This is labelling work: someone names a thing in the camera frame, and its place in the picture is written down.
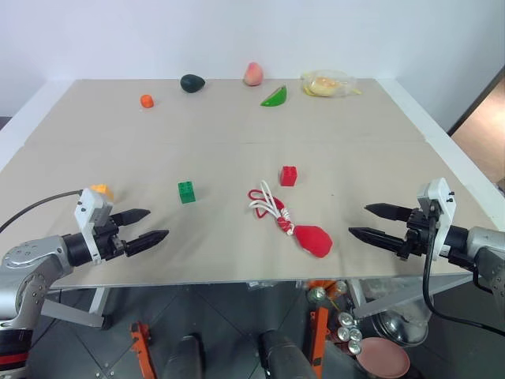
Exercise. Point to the orange metal stand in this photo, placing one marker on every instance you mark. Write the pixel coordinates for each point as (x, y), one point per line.
(319, 335)
(139, 347)

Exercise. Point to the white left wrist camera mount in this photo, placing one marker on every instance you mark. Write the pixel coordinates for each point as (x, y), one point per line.
(91, 205)

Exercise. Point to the shiny metal bowl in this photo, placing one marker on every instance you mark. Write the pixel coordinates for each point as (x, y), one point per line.
(398, 327)

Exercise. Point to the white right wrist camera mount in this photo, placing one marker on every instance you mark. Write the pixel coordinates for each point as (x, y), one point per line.
(440, 191)

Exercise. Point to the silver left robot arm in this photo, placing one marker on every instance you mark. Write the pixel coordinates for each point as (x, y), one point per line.
(27, 260)

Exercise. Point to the pink plate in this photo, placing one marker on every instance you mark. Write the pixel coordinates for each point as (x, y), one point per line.
(384, 357)

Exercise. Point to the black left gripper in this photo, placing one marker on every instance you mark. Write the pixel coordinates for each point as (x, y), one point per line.
(111, 242)

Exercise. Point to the brown wooden door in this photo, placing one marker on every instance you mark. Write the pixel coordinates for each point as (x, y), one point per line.
(483, 130)

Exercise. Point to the orange yellow object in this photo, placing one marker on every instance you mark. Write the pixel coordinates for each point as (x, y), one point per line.
(102, 189)

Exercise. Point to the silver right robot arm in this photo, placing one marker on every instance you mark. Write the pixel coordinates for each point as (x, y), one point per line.
(487, 252)

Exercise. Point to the red toy brick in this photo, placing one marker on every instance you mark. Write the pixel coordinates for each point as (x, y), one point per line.
(288, 176)

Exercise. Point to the green drink can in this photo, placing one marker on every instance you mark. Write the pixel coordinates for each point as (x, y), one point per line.
(316, 295)

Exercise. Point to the dark rounded shape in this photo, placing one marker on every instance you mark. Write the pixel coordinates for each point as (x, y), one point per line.
(185, 357)
(282, 355)

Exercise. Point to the dark green avocado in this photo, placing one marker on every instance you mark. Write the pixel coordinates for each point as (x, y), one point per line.
(192, 83)

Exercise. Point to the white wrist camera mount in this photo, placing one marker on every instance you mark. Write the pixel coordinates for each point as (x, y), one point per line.
(91, 205)
(440, 191)

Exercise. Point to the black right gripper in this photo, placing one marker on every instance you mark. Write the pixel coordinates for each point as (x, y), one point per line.
(418, 235)

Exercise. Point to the silver drink can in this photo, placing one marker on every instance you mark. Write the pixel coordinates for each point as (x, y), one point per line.
(355, 346)
(346, 320)
(342, 334)
(355, 335)

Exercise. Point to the green toy brick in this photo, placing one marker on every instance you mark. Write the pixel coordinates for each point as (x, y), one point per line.
(186, 193)

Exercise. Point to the grey table frame bar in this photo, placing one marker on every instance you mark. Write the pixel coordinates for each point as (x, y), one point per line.
(402, 300)
(71, 312)

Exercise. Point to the orange carrot piece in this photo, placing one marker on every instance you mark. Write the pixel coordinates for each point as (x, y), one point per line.
(147, 101)

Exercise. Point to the pink peach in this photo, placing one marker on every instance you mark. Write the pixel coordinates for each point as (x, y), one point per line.
(253, 75)

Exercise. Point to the clear bag with bread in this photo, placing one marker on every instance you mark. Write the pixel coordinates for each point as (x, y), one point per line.
(323, 85)

